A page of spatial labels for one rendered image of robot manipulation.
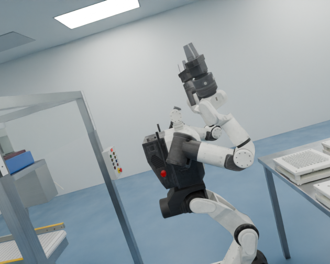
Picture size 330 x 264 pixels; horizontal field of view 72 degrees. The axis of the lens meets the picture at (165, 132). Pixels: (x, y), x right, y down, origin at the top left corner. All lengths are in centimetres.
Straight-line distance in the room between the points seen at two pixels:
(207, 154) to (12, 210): 88
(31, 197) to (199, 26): 408
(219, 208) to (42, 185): 99
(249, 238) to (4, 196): 124
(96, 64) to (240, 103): 295
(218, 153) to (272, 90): 413
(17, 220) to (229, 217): 106
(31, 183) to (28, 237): 33
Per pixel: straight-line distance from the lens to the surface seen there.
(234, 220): 146
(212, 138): 156
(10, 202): 122
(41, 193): 148
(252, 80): 490
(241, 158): 97
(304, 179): 141
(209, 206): 134
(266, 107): 503
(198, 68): 93
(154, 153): 119
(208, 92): 95
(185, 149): 101
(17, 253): 164
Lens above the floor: 151
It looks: 10 degrees down
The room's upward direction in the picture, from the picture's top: 17 degrees counter-clockwise
